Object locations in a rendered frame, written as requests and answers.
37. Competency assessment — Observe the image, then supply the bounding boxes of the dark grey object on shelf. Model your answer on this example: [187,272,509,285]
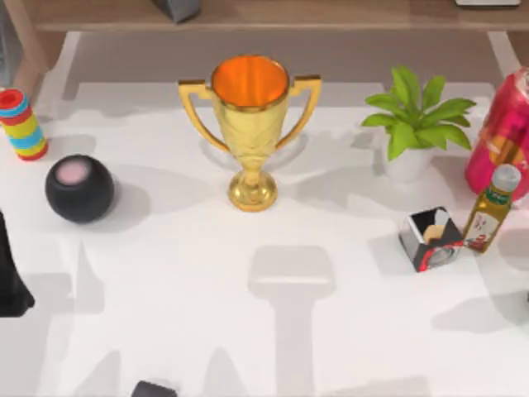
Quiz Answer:
[151,0,203,24]

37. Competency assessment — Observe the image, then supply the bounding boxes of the wooden shelf unit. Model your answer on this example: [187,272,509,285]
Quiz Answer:
[0,0,529,109]

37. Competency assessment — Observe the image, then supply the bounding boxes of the black and red open box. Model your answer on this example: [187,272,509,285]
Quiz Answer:
[398,206,465,274]

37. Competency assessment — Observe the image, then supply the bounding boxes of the white object on shelf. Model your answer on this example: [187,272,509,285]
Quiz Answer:
[455,0,522,7]

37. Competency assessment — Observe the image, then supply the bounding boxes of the stack of coloured rings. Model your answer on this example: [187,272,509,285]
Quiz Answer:
[0,87,50,162]

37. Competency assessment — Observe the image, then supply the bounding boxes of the black round speaker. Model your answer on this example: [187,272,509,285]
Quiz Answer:
[45,154,116,225]

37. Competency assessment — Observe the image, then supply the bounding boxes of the green plant in white pot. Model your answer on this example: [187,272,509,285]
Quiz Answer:
[360,65,478,184]

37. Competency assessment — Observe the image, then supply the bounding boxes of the dark grey block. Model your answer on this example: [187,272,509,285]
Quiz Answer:
[130,380,178,397]

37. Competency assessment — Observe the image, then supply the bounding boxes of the gold trophy cup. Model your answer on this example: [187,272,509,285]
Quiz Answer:
[178,55,322,214]

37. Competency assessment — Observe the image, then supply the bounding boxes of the yellow oil bottle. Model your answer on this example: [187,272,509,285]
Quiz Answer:
[462,164,522,253]

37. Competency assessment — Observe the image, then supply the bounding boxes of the red and pink can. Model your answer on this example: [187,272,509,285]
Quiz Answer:
[464,65,529,211]

